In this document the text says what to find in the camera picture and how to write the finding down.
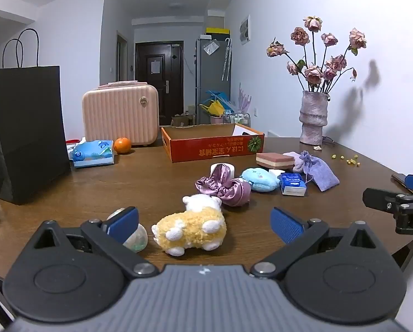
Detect white wire cart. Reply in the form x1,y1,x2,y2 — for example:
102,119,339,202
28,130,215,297
222,110,250,125

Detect blue tissue pack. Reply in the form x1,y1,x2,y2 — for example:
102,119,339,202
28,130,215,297
69,140,116,168

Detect white foam cylinder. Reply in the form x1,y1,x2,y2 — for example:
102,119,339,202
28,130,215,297
210,163,235,180

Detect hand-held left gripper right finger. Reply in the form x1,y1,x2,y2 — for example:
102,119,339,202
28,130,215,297
250,206,387,279

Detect white paper sheet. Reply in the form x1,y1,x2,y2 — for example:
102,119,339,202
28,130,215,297
233,124,258,135

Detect dark wooden door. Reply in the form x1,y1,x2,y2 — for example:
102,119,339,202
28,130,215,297
135,41,184,127

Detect violet satin scrunchie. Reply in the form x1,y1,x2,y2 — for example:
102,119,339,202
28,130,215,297
219,178,252,208

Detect purple ceramic vase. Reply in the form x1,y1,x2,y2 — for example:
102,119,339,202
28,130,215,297
299,90,329,145

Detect pink ribbed suitcase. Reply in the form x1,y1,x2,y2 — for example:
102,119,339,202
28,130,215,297
82,81,159,147

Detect grey refrigerator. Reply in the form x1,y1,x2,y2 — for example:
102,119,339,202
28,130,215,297
195,37,232,125

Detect interior doorway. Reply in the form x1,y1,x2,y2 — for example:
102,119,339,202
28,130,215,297
116,30,129,83

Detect orange cardboard box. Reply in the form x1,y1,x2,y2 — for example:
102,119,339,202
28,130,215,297
161,123,265,163

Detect purple drawstring sachet bag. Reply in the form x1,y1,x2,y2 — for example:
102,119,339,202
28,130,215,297
298,150,340,192

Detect blue folding rack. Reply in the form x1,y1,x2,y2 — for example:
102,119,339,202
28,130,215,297
199,90,234,118

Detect lavender fluffy puff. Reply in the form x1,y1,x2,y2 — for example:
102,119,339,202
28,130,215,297
283,151,305,173

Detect scattered yellow bits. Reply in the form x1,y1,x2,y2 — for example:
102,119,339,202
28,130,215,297
331,154,361,167

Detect orange fruit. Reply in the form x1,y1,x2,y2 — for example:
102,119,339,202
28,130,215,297
114,137,132,154

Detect translucent squishy ball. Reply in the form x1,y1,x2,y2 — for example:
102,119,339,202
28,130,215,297
106,207,148,253

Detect brown cardboard carton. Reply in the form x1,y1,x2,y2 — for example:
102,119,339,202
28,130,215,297
171,115,196,127

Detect blue tissue packet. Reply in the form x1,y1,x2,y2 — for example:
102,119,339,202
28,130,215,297
279,172,307,196

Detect black paper bag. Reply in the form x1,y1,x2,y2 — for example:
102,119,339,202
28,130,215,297
0,28,72,205

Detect yellow bag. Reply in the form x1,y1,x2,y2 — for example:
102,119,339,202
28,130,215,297
200,100,225,116

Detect yellow white plush toy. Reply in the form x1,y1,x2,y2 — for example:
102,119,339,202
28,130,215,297
151,194,227,256

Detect folded clear umbrella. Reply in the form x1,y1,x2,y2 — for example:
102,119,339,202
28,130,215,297
222,38,232,82

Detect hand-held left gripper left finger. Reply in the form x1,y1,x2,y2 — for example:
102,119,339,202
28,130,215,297
22,206,160,279

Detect pink layered sponge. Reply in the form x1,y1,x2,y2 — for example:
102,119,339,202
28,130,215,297
256,152,295,170

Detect light blue plush toy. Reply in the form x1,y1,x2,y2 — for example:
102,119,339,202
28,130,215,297
240,168,279,192

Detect bunch of dried roses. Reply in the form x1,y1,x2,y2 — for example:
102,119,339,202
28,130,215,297
266,15,368,94

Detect purple feather decoration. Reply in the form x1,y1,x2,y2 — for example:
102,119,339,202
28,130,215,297
238,82,253,111

